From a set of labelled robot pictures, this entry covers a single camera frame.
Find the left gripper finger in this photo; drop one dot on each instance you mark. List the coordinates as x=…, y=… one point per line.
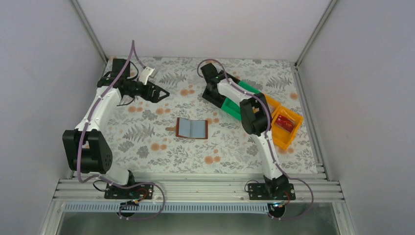
x=159, y=91
x=157, y=98

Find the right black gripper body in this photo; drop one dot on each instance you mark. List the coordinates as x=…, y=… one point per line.
x=213, y=90

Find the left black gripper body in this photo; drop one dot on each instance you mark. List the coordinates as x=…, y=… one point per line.
x=143, y=94

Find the brown leather card holder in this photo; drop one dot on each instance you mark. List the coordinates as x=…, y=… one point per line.
x=190, y=129

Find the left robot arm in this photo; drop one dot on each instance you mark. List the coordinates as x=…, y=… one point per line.
x=88, y=153

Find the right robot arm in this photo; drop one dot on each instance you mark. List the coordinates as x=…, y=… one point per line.
x=255, y=116

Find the black storage bin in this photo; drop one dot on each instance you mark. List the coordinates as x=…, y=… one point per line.
x=215, y=77

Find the green storage bin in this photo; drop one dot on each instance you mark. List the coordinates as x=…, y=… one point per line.
x=233, y=96

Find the floral table mat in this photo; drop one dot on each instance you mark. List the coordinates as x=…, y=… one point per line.
x=137, y=135

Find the red item in orange bin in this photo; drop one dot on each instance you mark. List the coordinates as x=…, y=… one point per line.
x=285, y=123

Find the orange storage bin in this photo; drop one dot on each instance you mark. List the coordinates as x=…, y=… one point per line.
x=282, y=138

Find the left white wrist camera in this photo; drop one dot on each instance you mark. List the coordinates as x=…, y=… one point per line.
x=148, y=72

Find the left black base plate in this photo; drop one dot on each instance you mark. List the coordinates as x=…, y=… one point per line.
x=139, y=192

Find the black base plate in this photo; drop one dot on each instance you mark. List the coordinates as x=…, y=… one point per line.
x=139, y=192
x=258, y=191

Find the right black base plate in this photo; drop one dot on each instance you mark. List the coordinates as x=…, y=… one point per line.
x=258, y=191

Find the aluminium rail frame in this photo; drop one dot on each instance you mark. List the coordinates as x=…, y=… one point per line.
x=194, y=193

